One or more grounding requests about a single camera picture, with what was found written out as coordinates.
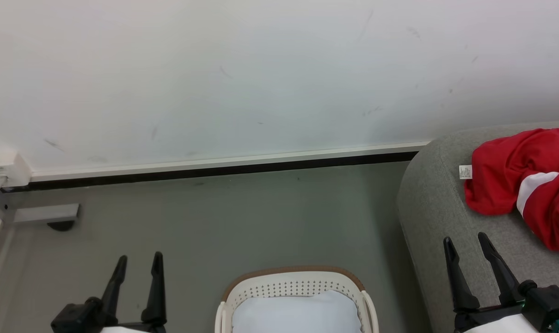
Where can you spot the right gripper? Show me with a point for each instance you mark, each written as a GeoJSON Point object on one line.
{"type": "Point", "coordinates": [492, 321]}

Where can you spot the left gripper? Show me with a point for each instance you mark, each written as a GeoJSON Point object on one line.
{"type": "Point", "coordinates": [154, 328]}

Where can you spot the red jacket with white stripes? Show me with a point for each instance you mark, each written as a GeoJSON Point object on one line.
{"type": "Point", "coordinates": [506, 180]}

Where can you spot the cream plastic laundry basket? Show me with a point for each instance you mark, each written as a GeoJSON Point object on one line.
{"type": "Point", "coordinates": [297, 280]}

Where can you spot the grey fabric sofa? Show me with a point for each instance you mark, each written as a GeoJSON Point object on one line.
{"type": "Point", "coordinates": [445, 222]}

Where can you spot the white and black baseboard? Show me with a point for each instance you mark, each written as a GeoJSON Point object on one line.
{"type": "Point", "coordinates": [214, 167]}

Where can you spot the pale blue cloth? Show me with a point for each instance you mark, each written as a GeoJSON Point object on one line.
{"type": "Point", "coordinates": [297, 314]}

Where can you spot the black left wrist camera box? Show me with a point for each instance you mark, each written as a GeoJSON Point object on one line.
{"type": "Point", "coordinates": [76, 317]}

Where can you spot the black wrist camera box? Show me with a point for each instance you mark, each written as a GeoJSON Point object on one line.
{"type": "Point", "coordinates": [549, 305]}
{"type": "Point", "coordinates": [76, 317]}

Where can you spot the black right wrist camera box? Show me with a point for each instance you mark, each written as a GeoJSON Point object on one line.
{"type": "Point", "coordinates": [549, 305]}

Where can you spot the grey metal floor bracket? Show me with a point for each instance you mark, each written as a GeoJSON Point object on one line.
{"type": "Point", "coordinates": [46, 213]}

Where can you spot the white wall box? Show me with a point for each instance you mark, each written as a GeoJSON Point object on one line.
{"type": "Point", "coordinates": [6, 171]}

